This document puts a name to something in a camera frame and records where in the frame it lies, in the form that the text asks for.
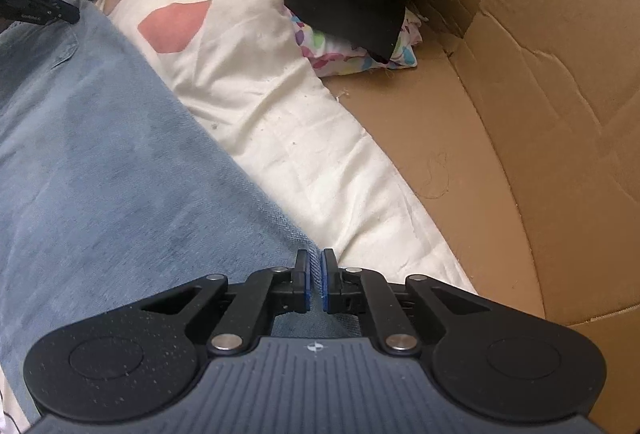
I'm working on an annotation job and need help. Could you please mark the blue-grey denim pants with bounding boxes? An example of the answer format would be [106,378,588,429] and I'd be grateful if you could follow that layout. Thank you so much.
[0,0,362,424]

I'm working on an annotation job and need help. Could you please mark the cream bear-print quilt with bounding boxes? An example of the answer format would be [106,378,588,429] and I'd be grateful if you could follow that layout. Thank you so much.
[93,0,471,290]

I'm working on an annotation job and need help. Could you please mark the colourful patterned cloth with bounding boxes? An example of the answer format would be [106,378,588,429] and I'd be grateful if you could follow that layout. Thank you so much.
[285,9,422,78]

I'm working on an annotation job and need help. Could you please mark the brown cardboard sheet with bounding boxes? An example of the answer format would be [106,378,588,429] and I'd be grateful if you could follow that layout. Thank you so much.
[326,0,639,433]

